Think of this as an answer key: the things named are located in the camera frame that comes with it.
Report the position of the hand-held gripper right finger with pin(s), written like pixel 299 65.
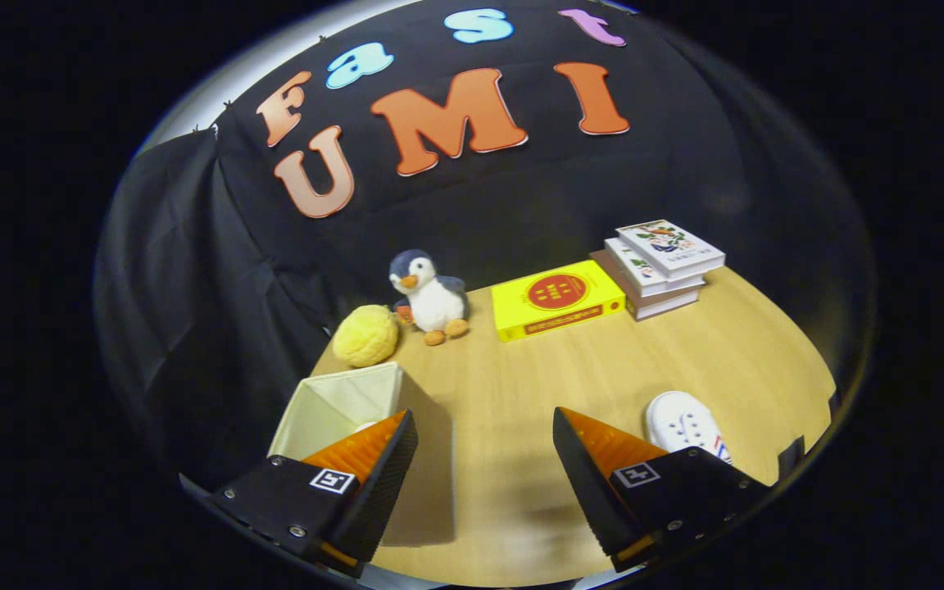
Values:
pixel 595 500

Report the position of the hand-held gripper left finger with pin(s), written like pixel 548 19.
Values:
pixel 378 500

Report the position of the brown fabric storage box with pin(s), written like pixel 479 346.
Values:
pixel 333 401

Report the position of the yellow plush ball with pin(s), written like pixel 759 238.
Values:
pixel 365 336

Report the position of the yellow book red label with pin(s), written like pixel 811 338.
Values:
pixel 554 307

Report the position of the small dark block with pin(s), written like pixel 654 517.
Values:
pixel 791 459

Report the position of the brown cover book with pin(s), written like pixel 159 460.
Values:
pixel 660 308

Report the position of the penguin plush toy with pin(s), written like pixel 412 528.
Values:
pixel 435 303

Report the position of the white illustrated paperback book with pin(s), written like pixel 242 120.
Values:
pixel 626 266
pixel 669 246

